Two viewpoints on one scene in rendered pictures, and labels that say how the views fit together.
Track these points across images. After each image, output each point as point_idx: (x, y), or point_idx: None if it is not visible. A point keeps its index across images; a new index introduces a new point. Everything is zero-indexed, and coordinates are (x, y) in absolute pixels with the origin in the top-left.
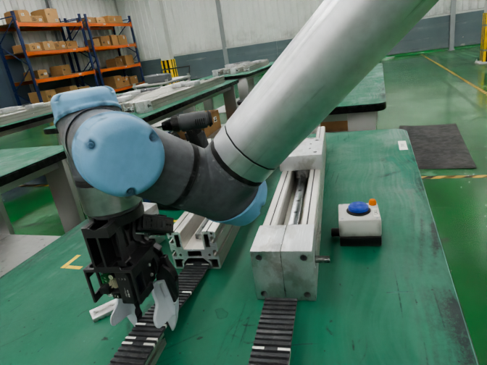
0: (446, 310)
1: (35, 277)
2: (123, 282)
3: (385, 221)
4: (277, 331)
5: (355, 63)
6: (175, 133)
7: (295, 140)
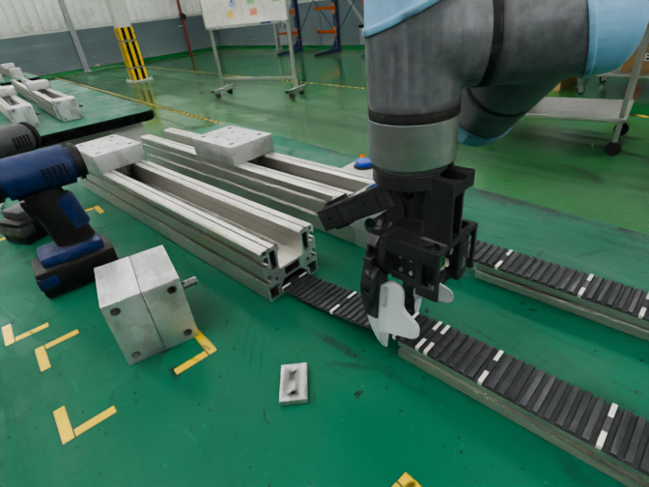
0: (489, 196)
1: None
2: (465, 246)
3: None
4: (484, 249)
5: None
6: (73, 145)
7: None
